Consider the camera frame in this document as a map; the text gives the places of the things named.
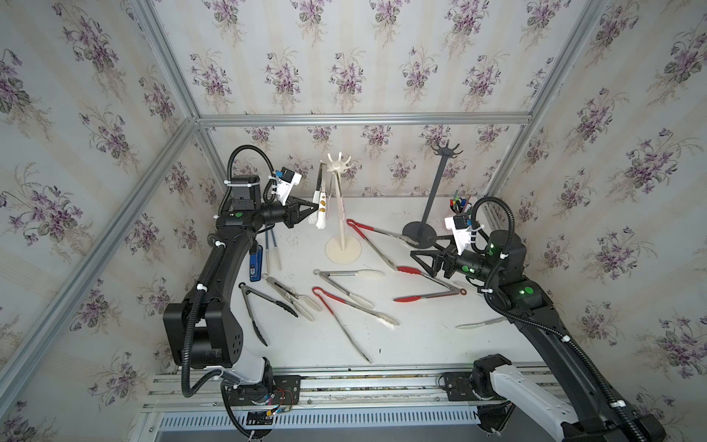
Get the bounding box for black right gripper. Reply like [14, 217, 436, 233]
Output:
[413, 232, 506, 288]

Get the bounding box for white utensil rack stand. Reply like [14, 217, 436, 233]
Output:
[325, 152, 362, 265]

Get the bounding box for blue handled cream tongs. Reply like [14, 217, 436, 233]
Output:
[266, 228, 283, 271]

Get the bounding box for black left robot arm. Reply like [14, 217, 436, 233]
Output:
[162, 162, 318, 401]

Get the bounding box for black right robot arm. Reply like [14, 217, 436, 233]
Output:
[403, 196, 666, 441]

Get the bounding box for red tipped steel tongs right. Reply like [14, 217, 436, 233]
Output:
[393, 266, 467, 303]

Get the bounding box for dark grey utensil rack stand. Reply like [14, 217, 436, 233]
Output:
[402, 142, 462, 249]

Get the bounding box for steel cream-tipped tongs centre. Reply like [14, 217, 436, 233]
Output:
[313, 269, 385, 309]

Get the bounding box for steel cream-tipped tongs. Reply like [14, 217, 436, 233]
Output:
[313, 269, 385, 309]
[264, 274, 321, 322]

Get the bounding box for steel cream-tipped tongs left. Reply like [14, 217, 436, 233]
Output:
[264, 274, 321, 322]

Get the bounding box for black tipped steel tongs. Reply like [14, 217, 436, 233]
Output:
[238, 283, 299, 347]

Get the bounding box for pink pen cup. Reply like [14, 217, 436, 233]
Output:
[449, 193, 471, 215]

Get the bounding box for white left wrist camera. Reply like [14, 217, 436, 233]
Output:
[272, 168, 302, 206]

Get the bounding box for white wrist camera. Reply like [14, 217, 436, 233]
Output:
[272, 168, 302, 206]
[445, 214, 484, 255]

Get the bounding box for red handled tongs rear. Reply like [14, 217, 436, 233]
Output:
[346, 218, 421, 272]

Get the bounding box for red handled tongs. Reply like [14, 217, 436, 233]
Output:
[312, 287, 401, 364]
[346, 218, 421, 272]

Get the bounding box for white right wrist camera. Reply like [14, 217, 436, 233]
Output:
[445, 214, 484, 255]

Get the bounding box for red handled tongs front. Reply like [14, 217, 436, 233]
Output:
[312, 287, 401, 364]

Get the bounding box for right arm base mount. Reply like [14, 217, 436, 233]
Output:
[436, 372, 516, 436]

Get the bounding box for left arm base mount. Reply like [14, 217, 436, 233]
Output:
[220, 375, 302, 441]

